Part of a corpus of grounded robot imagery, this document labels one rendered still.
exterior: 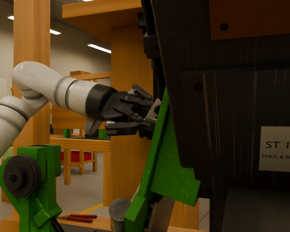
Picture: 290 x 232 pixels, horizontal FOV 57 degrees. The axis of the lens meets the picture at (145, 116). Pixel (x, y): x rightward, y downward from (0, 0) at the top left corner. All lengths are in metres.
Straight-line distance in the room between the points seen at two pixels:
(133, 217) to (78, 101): 0.27
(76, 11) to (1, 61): 8.01
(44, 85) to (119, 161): 0.35
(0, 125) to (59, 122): 0.47
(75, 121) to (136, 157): 0.31
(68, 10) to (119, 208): 0.57
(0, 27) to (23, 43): 7.93
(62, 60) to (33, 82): 9.63
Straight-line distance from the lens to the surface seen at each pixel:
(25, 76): 0.63
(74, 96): 0.56
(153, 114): 0.49
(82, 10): 0.79
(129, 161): 0.82
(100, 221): 0.97
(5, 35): 9.01
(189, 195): 0.40
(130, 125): 0.50
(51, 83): 0.61
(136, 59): 0.82
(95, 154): 6.27
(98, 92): 0.54
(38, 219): 0.57
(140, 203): 0.40
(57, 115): 1.05
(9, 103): 0.62
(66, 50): 10.44
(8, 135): 0.60
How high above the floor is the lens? 1.22
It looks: level
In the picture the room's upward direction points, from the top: straight up
